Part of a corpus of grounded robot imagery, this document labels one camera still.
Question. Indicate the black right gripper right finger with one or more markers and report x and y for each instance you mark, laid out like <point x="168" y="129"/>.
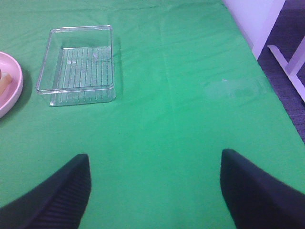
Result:
<point x="257" y="200"/>

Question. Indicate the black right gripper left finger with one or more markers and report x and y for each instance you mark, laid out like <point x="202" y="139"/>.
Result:
<point x="59" y="202"/>

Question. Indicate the bread slice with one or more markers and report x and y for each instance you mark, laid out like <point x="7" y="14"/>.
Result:
<point x="5" y="80"/>

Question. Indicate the pink plate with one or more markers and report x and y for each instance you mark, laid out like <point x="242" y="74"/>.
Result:
<point x="10" y="96"/>

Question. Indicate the clear right plastic tray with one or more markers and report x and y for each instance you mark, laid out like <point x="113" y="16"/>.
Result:
<point x="78" y="66"/>

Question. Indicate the white frame furniture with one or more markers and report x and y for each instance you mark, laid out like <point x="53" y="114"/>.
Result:
<point x="293" y="66"/>

